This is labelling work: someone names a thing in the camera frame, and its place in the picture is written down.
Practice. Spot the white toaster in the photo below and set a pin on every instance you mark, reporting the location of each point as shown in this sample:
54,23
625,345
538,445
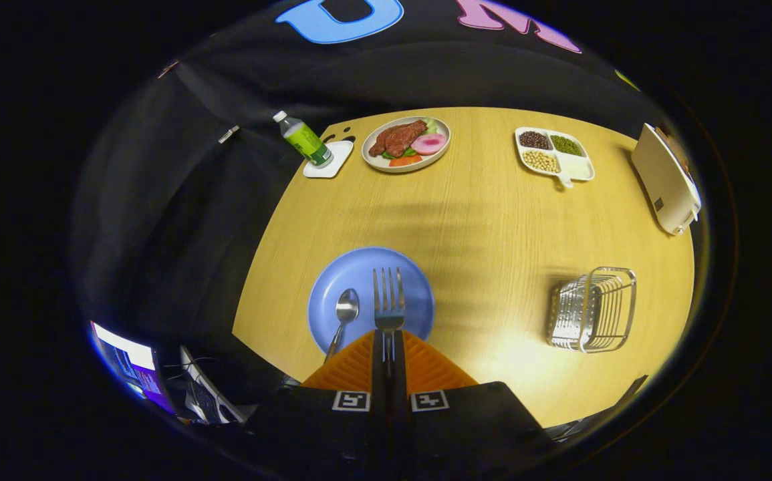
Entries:
663,180

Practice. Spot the green plastic bottle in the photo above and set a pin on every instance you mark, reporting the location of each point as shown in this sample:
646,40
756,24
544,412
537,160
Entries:
305,140

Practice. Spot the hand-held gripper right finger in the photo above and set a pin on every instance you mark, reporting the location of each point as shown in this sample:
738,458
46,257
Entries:
399,387

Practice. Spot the wooden clothespin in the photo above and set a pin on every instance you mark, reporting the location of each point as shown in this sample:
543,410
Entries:
168,69

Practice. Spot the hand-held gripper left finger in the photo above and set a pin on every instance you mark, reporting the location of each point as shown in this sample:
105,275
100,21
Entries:
378,387

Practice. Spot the silver metal clip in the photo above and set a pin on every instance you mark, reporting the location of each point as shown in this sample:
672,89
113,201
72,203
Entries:
228,133

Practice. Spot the silver fork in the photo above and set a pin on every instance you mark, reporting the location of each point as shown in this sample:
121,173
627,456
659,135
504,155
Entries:
389,317

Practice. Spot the silver spoon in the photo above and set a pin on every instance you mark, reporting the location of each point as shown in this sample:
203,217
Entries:
347,307

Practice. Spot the blue round plate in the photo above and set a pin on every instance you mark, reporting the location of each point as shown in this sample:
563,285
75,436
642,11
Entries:
359,274

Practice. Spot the white square coaster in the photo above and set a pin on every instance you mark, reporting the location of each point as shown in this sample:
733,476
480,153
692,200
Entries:
339,164

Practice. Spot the white divided dish with beans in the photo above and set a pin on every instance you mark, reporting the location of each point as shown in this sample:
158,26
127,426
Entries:
553,157

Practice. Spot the open laptop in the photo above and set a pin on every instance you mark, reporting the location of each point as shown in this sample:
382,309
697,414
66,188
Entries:
205,394

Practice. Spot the white plate with toy food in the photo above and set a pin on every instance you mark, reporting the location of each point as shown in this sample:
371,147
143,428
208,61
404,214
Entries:
402,143

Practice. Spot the lit computer monitor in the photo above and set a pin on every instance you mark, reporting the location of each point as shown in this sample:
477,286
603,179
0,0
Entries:
128,361

